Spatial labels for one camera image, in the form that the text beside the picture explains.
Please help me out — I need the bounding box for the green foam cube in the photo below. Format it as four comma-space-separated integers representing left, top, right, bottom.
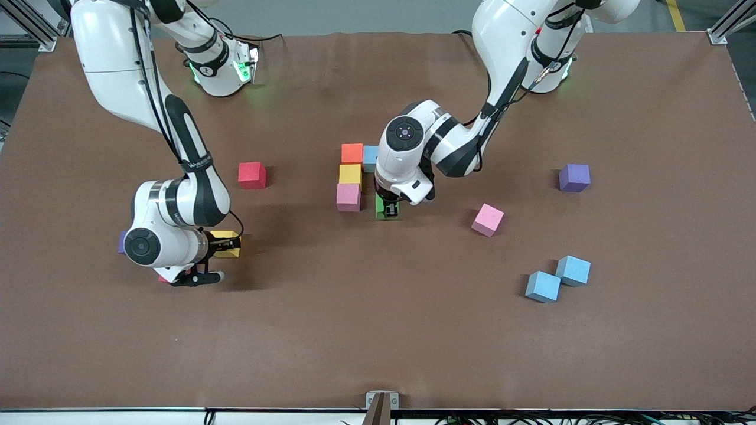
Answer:
376, 192, 400, 221

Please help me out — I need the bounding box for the pink foam cube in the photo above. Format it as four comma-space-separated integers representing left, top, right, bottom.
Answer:
471, 203, 505, 238
336, 183, 361, 213

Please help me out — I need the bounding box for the brown table mat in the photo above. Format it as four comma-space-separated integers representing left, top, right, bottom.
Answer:
0, 30, 756, 412

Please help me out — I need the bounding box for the grey base connector plate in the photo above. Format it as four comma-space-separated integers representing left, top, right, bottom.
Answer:
235, 42, 260, 83

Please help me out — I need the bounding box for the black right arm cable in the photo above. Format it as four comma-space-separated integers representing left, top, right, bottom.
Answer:
127, 0, 245, 237

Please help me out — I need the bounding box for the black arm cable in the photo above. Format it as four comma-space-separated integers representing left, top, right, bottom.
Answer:
127, 0, 245, 237
461, 0, 591, 172

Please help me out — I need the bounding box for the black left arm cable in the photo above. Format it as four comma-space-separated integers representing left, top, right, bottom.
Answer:
461, 0, 591, 172

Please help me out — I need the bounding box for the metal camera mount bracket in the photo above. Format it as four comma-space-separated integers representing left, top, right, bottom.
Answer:
363, 391, 400, 425

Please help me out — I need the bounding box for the aluminium frame profile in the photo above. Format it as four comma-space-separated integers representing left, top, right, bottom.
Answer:
0, 0, 80, 53
708, 0, 756, 46

